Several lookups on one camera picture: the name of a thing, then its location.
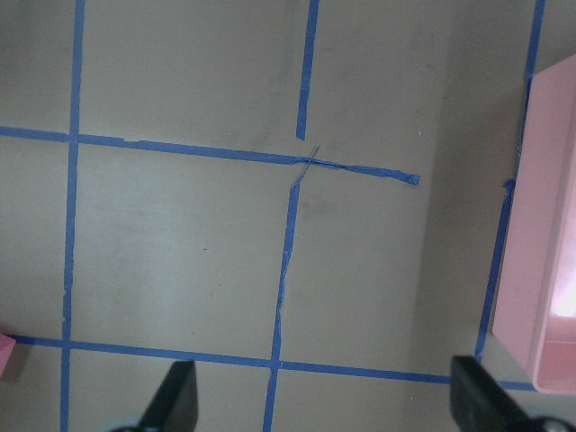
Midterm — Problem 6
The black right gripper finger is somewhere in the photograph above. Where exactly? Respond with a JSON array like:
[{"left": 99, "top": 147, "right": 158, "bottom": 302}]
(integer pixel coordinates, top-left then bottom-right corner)
[{"left": 450, "top": 355, "right": 535, "bottom": 432}]

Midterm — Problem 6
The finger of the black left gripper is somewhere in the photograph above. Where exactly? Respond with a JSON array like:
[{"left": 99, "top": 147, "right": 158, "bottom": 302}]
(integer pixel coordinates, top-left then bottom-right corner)
[{"left": 136, "top": 361, "right": 199, "bottom": 432}]

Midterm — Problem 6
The pink plastic bin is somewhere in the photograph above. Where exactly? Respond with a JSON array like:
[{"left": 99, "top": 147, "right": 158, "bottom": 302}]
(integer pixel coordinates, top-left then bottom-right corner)
[{"left": 492, "top": 57, "right": 575, "bottom": 395}]

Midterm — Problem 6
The far pink cube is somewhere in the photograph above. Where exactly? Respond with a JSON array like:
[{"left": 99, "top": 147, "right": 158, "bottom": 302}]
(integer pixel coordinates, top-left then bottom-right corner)
[{"left": 0, "top": 334, "right": 16, "bottom": 374}]

